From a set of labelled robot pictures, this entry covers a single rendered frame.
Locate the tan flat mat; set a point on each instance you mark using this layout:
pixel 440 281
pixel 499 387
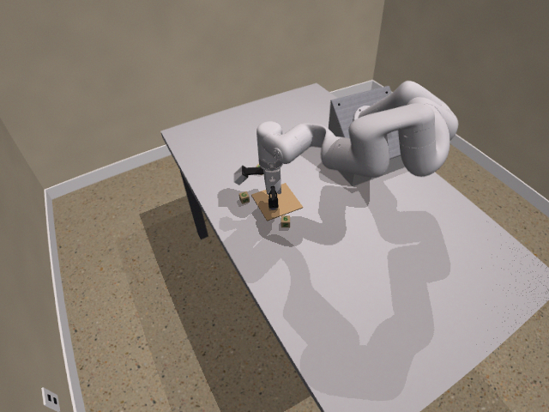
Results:
pixel 287 203

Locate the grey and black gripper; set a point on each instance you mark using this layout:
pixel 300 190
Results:
pixel 272 180

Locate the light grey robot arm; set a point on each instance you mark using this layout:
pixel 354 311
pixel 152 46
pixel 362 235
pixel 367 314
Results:
pixel 369 153

